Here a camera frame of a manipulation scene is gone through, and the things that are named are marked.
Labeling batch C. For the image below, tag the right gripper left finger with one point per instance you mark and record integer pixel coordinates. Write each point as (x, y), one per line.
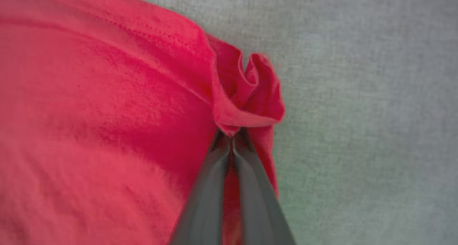
(207, 202)

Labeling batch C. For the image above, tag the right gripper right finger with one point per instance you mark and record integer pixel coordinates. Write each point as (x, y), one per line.
(259, 209)

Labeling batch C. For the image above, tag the grey fabric sofa cushion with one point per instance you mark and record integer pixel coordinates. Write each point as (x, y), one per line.
(357, 94)

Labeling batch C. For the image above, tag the red basketball jersey white trim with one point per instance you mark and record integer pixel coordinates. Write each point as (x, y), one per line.
(107, 112)

